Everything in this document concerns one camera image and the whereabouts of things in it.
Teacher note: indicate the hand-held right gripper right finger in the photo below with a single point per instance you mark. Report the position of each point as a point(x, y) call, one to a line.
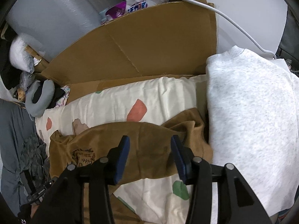
point(179, 161)

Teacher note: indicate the clear plastic bag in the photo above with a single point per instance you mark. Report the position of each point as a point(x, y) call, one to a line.
point(26, 79)

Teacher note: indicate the brown cardboard sheet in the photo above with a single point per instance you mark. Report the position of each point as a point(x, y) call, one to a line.
point(140, 39)

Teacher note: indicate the black paw print garment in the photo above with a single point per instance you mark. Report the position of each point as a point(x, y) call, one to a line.
point(24, 214)

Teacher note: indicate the small teddy bear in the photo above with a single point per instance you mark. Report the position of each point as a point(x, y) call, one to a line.
point(21, 95)

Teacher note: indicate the grey camouflage garment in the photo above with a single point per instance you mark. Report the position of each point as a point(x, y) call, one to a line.
point(32, 149)

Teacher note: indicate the grey neck pillow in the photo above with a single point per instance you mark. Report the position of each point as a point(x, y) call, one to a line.
point(35, 107)

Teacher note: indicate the black cloth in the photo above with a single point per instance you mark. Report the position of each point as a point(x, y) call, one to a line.
point(58, 95)

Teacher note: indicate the folded white sweatshirt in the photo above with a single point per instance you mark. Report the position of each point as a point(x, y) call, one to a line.
point(252, 121)

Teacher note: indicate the colourful patterned cloth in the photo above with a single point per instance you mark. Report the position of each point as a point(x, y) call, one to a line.
point(64, 98)

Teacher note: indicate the brown printed t-shirt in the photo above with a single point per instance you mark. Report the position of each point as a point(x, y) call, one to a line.
point(149, 149)

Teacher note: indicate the cream bear print blanket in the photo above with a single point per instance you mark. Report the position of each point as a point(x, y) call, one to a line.
point(112, 102)

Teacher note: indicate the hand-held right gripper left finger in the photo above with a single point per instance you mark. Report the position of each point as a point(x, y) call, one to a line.
point(121, 161)

